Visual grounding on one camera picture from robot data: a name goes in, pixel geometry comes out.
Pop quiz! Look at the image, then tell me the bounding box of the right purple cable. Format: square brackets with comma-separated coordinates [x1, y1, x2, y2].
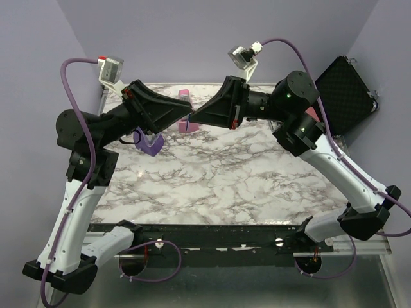
[261, 38, 411, 279]

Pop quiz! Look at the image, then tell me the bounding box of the purple cable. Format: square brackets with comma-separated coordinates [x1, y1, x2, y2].
[40, 58, 182, 307]
[261, 38, 411, 279]

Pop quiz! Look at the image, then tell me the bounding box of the pink metronome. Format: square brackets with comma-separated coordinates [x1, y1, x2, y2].
[177, 89, 199, 133]

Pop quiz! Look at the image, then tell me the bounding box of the black poker chip case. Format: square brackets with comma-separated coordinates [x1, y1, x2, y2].
[315, 55, 378, 136]

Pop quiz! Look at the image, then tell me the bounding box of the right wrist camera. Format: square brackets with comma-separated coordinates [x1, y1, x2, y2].
[227, 41, 263, 82]

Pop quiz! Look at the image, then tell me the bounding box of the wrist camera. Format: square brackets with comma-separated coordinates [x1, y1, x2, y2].
[227, 41, 263, 82]
[98, 56, 125, 96]

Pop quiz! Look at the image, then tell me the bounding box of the purple metronome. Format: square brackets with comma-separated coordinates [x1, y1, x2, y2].
[133, 128, 165, 157]

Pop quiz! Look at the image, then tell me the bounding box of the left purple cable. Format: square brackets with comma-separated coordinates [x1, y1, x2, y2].
[40, 58, 182, 307]

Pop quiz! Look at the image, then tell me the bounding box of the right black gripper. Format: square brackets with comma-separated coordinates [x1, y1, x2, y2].
[188, 76, 289, 130]

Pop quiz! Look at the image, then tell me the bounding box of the red playing card deck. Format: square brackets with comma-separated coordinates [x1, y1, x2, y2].
[306, 107, 319, 121]

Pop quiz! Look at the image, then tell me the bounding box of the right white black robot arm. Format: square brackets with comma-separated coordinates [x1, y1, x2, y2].
[189, 71, 401, 252]

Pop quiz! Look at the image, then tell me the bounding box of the aluminium frame extrusion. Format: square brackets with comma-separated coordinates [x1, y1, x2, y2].
[327, 228, 391, 256]

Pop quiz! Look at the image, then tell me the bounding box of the blue key tag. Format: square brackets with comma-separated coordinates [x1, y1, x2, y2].
[186, 114, 191, 131]

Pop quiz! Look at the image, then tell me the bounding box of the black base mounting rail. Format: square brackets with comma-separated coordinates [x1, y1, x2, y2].
[103, 221, 333, 268]

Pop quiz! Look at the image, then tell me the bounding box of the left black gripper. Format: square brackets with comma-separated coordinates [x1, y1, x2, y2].
[96, 78, 191, 148]

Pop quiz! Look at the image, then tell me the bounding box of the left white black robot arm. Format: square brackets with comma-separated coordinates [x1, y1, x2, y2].
[22, 80, 192, 295]

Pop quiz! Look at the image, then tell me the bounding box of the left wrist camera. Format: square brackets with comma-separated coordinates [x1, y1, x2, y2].
[98, 56, 125, 96]

